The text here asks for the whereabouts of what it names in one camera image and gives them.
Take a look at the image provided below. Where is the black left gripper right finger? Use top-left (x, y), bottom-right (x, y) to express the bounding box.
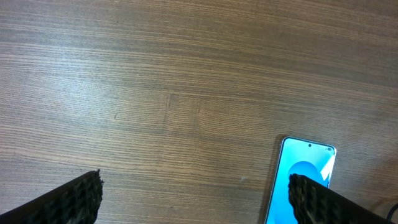
top-left (289, 174), bottom-right (392, 224)

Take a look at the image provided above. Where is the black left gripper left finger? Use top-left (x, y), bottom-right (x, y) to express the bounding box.
top-left (1, 170), bottom-right (103, 224)

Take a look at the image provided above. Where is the black USB charging cable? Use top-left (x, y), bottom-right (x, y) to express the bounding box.
top-left (386, 202), bottom-right (398, 223)

